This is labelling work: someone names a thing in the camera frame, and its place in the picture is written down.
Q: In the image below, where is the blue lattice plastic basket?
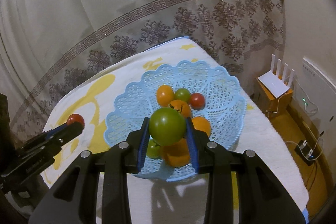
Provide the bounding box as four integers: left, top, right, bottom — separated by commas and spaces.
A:
104, 61, 246, 181

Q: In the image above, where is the green tomato with stem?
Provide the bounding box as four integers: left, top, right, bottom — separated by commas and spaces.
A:
149, 107, 186, 146

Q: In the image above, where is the large smooth orange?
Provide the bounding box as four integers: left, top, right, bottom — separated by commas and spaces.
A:
191, 117, 211, 137

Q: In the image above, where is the smooth yellow-orange fruit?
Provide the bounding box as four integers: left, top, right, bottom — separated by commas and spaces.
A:
156, 85, 174, 107

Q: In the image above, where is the small textured orange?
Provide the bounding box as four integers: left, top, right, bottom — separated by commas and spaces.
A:
168, 100, 192, 118

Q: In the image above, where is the small red tomato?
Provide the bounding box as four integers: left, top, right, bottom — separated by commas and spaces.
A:
189, 93, 206, 110

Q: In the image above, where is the black power adapter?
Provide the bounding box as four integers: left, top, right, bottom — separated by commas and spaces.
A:
294, 140, 316, 166

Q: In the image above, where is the orange wooden stand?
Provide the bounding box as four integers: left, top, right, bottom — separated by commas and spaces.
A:
252, 79, 293, 119

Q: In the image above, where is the white wifi router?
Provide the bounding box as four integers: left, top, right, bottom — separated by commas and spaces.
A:
257, 54, 295, 98

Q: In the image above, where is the beige patterned curtain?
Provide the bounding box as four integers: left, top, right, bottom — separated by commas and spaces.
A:
1, 0, 284, 143

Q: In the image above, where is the white cable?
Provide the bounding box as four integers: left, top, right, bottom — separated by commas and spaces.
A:
265, 77, 326, 162

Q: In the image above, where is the white wall appliance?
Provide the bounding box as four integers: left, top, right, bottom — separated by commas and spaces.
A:
295, 57, 335, 135

